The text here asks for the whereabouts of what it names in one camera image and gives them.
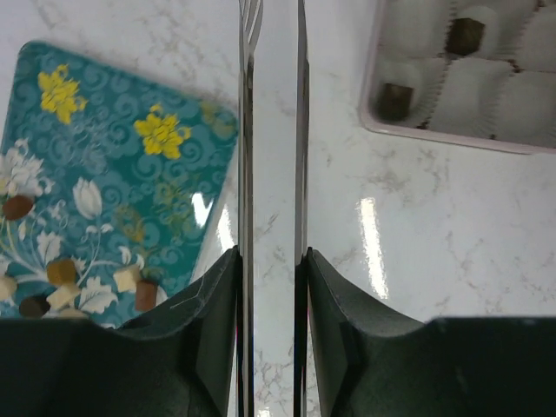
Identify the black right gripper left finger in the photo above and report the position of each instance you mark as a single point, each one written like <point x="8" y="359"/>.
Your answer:
<point x="174" y="360"/>

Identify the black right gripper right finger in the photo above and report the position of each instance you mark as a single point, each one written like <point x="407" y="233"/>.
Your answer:
<point x="371" y="360"/>

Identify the caramel chocolate piece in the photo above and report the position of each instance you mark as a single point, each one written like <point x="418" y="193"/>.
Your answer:
<point x="62" y="271"/>

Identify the brown chocolate piece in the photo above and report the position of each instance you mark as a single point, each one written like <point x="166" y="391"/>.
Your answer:
<point x="17" y="207"/>

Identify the dark chocolate square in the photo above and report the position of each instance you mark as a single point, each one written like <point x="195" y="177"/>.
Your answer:
<point x="394" y="102"/>

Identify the dark chocolate cube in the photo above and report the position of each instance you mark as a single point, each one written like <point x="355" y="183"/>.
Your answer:
<point x="465" y="37"/>

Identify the metal tongs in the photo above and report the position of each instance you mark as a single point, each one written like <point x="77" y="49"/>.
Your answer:
<point x="251" y="13"/>

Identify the brown chocolate cube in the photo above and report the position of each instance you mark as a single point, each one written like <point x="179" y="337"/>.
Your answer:
<point x="146" y="293"/>

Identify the white chocolate cube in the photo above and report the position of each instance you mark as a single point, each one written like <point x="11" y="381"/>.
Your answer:
<point x="127" y="278"/>

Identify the white chocolate block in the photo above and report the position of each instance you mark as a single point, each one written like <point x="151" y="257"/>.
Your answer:
<point x="71" y="313"/>

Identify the white chocolate piece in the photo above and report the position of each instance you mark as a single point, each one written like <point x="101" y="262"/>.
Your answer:
<point x="63" y="296"/>

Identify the pink chocolate tin box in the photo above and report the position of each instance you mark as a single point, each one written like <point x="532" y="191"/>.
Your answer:
<point x="501" y="97"/>

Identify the teal floral tray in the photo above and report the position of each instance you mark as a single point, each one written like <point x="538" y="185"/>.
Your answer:
<point x="122" y="171"/>

